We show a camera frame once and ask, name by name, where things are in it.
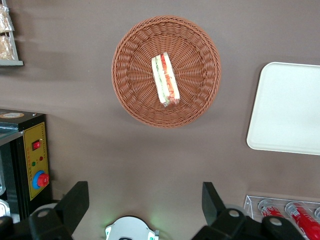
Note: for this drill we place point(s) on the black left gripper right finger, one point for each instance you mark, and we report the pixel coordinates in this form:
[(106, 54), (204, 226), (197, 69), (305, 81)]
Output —
[(212, 202)]

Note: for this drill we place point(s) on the black food warmer yellow panel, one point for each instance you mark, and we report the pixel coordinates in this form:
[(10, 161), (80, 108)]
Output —
[(37, 160)]

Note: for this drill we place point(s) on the round brown wicker basket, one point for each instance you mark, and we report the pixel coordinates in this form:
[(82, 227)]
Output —
[(195, 50)]

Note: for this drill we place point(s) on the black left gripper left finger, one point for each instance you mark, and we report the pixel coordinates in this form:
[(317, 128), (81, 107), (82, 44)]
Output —
[(72, 200)]

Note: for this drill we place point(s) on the triangle sandwich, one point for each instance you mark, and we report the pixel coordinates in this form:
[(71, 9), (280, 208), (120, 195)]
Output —
[(166, 80)]

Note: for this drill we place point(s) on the clear acrylic bottle rack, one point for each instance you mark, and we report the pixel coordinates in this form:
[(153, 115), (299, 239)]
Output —
[(250, 207)]

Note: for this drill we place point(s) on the clear bag of beige snacks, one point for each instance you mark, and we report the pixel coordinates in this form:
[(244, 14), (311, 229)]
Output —
[(5, 47), (3, 20)]

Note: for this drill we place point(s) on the steel warmer pan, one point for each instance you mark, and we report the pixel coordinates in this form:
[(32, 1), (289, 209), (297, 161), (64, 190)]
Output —
[(3, 208)]

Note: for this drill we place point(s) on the beige plastic tray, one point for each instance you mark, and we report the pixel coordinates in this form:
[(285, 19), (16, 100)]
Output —
[(287, 107)]

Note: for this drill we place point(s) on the tray of wrapped snacks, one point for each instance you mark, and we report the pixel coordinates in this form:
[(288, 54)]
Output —
[(12, 63)]

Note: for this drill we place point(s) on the red cola bottle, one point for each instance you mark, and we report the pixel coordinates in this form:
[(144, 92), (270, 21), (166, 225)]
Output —
[(271, 211), (303, 220)]

